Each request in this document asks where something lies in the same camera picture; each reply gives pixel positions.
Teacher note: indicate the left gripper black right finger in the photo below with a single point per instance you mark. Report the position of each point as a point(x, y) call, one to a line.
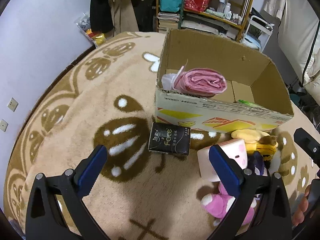
point(272, 220)

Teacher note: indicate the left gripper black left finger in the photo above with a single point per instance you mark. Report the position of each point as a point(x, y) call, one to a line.
point(44, 218)

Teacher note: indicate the yellow plush toy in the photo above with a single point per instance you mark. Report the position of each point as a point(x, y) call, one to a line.
point(257, 141)

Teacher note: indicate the green tissue pack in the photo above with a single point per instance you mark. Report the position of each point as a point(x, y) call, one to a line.
point(251, 104)

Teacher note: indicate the pink towel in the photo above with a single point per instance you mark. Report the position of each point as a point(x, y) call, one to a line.
point(203, 82)

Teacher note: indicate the black Face tissue pack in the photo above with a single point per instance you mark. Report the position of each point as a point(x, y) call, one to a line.
point(169, 139)

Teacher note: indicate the person's right hand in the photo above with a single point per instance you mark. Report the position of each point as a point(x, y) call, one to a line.
point(298, 216)

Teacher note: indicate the purple haired doll plush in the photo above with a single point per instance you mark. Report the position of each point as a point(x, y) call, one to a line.
point(256, 164)

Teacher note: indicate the pink pig plush toy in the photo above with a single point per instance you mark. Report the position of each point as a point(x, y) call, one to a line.
point(216, 164)

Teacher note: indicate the cardboard box with yellow print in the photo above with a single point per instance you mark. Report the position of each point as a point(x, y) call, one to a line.
point(250, 76)

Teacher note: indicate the white padded bedding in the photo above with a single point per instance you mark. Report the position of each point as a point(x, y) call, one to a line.
point(298, 38)

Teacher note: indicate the white rolling cart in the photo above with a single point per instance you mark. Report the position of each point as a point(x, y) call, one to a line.
point(257, 33)

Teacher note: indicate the beige brown patterned rug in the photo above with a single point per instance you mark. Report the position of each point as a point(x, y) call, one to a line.
point(109, 98)

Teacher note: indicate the stack of books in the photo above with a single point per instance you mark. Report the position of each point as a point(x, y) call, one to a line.
point(167, 21)

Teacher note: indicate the snack bags on floor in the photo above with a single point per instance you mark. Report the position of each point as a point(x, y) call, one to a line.
point(84, 24)

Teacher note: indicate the beige hanging coat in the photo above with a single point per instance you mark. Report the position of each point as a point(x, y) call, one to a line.
point(123, 16)

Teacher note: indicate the white wall socket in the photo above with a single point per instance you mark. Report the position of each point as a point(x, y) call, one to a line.
point(3, 125)
point(12, 105)

